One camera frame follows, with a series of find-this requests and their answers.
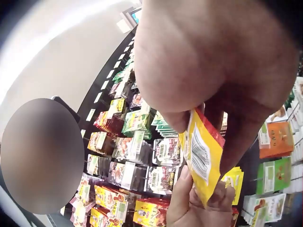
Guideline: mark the person's right thumb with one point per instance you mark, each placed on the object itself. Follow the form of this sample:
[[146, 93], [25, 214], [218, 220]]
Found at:
[[178, 119]]

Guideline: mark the full shop shelf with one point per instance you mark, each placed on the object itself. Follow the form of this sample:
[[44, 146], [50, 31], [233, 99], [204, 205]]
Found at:
[[132, 146]]

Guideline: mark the person's left fingers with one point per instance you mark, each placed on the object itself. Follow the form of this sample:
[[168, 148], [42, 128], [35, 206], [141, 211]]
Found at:
[[223, 195]]

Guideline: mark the person's left hand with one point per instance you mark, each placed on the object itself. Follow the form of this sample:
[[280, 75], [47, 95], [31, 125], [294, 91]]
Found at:
[[187, 210]]

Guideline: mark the ceiling mounted screen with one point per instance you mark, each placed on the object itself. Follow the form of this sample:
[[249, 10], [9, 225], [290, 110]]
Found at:
[[135, 16]]

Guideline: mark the person's right hand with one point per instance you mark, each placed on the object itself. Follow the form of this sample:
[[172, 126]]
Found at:
[[213, 52]]

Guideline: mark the person's left thumb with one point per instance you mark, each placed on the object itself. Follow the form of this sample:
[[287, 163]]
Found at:
[[185, 179]]

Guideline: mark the yellow snack packet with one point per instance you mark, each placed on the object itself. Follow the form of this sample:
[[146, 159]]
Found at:
[[201, 160]]

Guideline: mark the person's right fingers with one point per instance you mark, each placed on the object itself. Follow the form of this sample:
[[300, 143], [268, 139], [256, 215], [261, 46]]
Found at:
[[239, 132]]

